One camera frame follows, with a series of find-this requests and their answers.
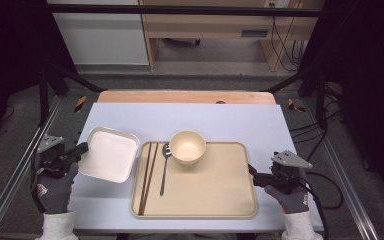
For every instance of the yellow black floor tape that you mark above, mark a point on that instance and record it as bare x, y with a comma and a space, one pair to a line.
80, 104
293, 105

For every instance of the dark curtain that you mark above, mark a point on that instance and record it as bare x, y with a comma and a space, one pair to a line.
363, 66
13, 50

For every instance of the cream bowl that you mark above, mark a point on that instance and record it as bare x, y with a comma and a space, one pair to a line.
187, 146

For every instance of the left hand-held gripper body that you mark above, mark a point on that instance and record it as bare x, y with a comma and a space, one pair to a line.
51, 143

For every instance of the black metal stand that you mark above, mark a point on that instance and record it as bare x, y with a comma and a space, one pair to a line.
43, 93
320, 96

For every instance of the white cabinet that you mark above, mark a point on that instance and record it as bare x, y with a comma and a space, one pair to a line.
100, 40

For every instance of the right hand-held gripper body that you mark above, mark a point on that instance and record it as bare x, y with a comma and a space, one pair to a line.
288, 160

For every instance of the black crossbar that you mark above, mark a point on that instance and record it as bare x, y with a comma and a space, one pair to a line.
180, 10

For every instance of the wooden table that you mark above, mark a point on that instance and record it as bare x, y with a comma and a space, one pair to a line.
180, 96

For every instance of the white square plate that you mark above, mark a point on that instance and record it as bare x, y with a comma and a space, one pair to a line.
110, 155

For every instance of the aluminium floor rail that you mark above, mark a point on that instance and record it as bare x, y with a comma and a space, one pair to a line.
16, 176
346, 180

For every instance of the person's right hand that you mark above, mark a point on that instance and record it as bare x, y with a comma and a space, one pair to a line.
293, 201

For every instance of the dark wooden chopstick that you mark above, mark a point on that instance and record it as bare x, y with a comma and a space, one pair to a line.
150, 179
145, 178

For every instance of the beige tray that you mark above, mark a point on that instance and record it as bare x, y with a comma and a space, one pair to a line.
206, 190

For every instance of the metal spoon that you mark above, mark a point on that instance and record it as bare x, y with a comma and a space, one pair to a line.
166, 150

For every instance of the beige wooden desk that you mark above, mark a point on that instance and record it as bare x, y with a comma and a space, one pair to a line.
213, 26

